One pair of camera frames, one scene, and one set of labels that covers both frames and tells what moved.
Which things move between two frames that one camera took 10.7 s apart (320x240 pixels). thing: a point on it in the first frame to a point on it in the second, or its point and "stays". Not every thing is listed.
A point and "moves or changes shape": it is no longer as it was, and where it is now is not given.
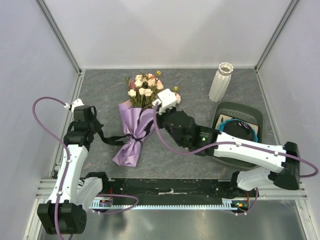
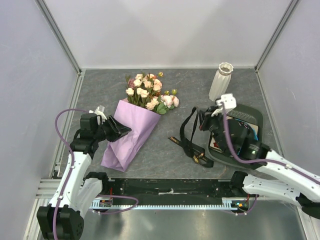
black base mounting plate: (226, 191) stays
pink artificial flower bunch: (143, 89) stays
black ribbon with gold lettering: (120, 140) to (191, 149)
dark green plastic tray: (250, 112) stays
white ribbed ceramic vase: (221, 81) stays
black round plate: (240, 129) stays
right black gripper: (159, 117) to (207, 117)
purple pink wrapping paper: (137, 123) moves or changes shape
